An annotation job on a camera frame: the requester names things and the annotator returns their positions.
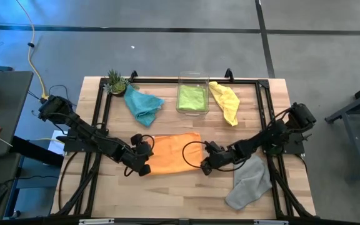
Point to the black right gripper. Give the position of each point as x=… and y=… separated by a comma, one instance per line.
x=217, y=157

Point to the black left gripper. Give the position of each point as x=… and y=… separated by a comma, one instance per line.
x=141, y=154

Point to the orange microfiber towel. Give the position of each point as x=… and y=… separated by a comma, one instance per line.
x=170, y=154

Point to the teal microfiber towel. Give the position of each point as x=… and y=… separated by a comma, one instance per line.
x=142, y=106

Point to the green microfiber towel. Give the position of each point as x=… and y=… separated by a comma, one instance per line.
x=192, y=98

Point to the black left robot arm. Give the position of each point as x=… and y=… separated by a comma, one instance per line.
x=83, y=131

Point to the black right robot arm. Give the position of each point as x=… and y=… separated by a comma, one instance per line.
x=261, y=140

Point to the grey microfiber towel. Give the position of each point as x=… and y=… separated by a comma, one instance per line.
x=248, y=187

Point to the yellow microfiber towel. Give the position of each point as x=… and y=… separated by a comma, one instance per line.
x=227, y=100

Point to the clear plastic bin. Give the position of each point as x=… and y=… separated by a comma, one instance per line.
x=194, y=113

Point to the potted succulent plant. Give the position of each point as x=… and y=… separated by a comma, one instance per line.
x=117, y=87

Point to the white paper sheet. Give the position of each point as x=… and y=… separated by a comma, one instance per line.
x=53, y=147

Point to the black rectangular bar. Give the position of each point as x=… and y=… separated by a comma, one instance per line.
x=36, y=151

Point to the dark low desk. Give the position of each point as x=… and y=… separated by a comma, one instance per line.
x=2, y=168

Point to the grey side desk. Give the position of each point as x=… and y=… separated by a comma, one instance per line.
x=8, y=103

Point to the black aluminium table frame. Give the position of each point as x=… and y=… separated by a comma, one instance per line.
x=167, y=80

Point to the silver table bracket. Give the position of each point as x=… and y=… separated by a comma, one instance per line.
x=270, y=222
x=95, y=221

